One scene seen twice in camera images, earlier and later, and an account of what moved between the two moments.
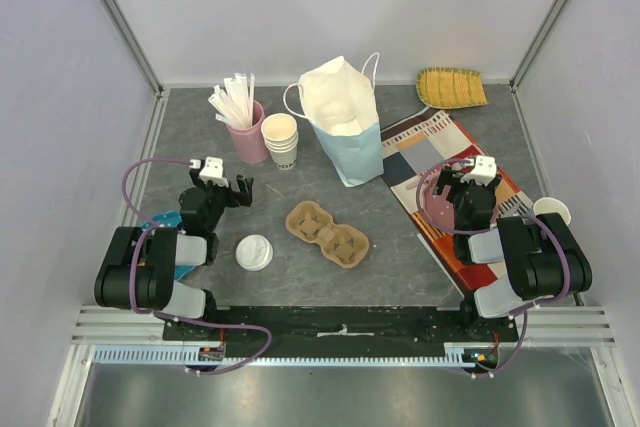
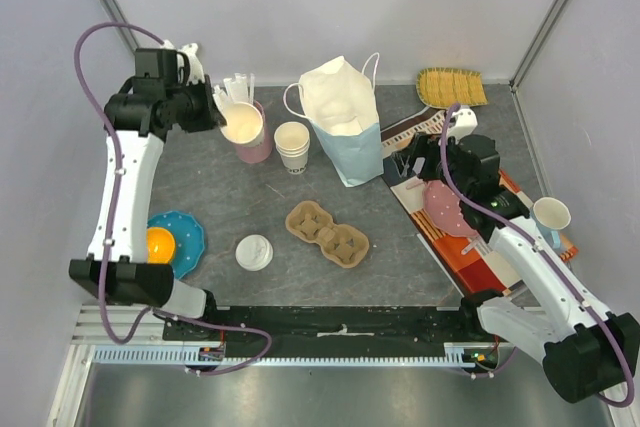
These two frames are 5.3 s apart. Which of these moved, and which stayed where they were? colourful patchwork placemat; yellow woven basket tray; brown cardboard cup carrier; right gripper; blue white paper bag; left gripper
Moved: left gripper; right gripper
Stayed: brown cardboard cup carrier; yellow woven basket tray; blue white paper bag; colourful patchwork placemat
